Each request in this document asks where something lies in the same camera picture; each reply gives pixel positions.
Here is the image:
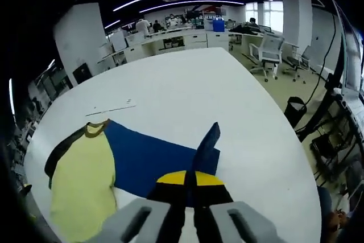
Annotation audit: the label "short ceiling light strip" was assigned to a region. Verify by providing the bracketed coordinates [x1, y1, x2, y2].
[139, 0, 246, 14]

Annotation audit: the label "black metal rack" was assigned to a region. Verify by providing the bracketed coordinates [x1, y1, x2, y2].
[295, 89, 364, 182]

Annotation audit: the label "white office chair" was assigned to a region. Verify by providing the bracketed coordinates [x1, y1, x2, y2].
[284, 45, 314, 83]
[249, 32, 286, 82]

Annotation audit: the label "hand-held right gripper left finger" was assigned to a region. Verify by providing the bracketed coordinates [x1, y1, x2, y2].
[90, 170, 188, 243]

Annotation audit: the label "blue yellow grey garment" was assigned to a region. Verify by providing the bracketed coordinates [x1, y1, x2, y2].
[44, 118, 221, 243]

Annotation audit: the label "black hanging cable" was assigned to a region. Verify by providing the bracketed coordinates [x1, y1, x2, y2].
[304, 12, 338, 105]

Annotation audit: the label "white counter desks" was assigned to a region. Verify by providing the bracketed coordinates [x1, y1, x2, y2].
[98, 25, 230, 64]

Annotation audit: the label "black box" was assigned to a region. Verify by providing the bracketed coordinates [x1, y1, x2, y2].
[72, 65, 93, 85]

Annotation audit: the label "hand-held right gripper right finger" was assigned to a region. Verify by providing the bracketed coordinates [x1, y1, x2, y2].
[188, 171, 288, 243]

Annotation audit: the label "wide white pillar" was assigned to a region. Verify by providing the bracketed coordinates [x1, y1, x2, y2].
[53, 2, 110, 86]

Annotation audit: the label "narrow white pillar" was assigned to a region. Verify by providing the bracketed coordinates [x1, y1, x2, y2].
[281, 0, 313, 56]

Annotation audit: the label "metal shelving rack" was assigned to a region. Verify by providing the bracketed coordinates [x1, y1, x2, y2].
[27, 66, 73, 108]

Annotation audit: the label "black waste bin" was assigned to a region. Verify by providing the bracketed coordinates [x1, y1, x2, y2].
[284, 96, 308, 129]

